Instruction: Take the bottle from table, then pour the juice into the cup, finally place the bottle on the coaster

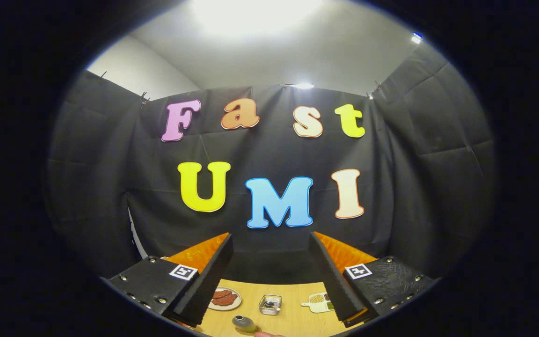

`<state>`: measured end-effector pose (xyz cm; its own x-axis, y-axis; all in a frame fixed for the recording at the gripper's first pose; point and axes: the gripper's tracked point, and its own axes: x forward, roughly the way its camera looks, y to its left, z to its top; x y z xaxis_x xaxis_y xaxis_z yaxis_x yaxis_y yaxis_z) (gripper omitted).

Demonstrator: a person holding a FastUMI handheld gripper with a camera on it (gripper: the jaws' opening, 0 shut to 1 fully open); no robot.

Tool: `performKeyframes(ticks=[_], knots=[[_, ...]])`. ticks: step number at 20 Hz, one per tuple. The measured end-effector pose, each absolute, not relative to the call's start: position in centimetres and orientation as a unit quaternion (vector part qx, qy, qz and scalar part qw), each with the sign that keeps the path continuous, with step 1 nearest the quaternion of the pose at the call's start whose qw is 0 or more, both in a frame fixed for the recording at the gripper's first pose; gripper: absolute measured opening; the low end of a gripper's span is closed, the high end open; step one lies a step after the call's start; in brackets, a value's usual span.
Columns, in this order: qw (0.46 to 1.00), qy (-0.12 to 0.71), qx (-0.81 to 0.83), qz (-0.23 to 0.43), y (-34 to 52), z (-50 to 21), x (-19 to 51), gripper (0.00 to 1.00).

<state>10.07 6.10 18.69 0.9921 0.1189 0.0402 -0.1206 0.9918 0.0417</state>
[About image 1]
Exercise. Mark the white oval plate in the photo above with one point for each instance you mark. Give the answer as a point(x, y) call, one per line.
point(233, 307)

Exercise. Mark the brown meat slice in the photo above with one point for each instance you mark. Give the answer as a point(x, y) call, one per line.
point(222, 294)
point(225, 301)

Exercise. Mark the white divided tray with grains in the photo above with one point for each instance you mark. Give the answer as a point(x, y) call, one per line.
point(311, 306)

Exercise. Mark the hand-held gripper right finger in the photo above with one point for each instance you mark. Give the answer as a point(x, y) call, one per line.
point(332, 285)

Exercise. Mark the wooden table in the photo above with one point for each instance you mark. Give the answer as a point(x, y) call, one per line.
point(293, 318)

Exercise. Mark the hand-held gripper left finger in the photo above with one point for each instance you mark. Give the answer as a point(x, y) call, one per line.
point(208, 285)

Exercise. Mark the silver bottle with green label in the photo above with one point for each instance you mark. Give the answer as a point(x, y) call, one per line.
point(246, 325)

